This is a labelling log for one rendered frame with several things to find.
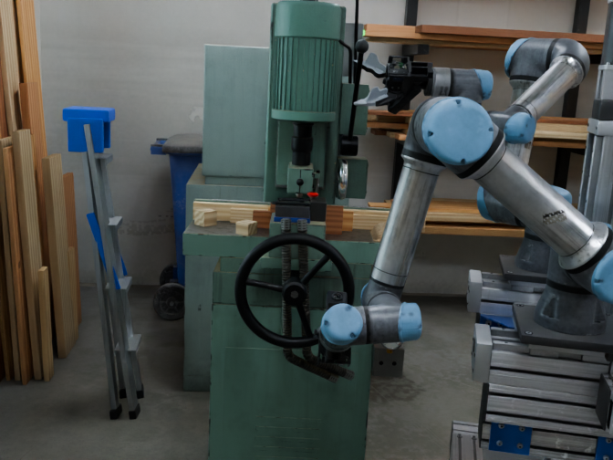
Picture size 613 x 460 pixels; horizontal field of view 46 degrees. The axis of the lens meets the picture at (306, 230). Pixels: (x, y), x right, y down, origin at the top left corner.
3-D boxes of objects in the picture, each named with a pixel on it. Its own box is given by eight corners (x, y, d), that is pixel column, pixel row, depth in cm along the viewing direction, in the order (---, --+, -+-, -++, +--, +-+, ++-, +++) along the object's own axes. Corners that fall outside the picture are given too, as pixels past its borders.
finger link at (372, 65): (361, 42, 188) (390, 57, 185) (359, 58, 193) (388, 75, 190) (354, 48, 186) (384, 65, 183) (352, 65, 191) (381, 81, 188)
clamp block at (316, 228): (266, 257, 180) (267, 222, 178) (269, 245, 194) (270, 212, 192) (326, 260, 180) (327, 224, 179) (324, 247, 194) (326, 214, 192)
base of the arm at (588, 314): (598, 316, 164) (604, 274, 162) (612, 339, 150) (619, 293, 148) (529, 308, 167) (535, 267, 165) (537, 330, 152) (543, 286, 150)
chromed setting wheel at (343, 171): (337, 203, 211) (339, 161, 208) (335, 195, 223) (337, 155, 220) (347, 203, 211) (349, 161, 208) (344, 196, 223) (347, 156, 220)
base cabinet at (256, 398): (203, 539, 208) (209, 304, 192) (225, 439, 264) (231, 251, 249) (359, 546, 208) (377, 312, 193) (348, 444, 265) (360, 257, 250)
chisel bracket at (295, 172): (286, 198, 198) (287, 167, 197) (287, 190, 212) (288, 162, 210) (313, 200, 198) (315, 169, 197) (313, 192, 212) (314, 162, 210)
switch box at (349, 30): (340, 76, 223) (344, 22, 219) (339, 76, 232) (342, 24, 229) (360, 77, 223) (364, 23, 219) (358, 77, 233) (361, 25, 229)
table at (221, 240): (174, 264, 181) (174, 241, 179) (192, 237, 210) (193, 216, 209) (415, 276, 181) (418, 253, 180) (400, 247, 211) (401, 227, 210)
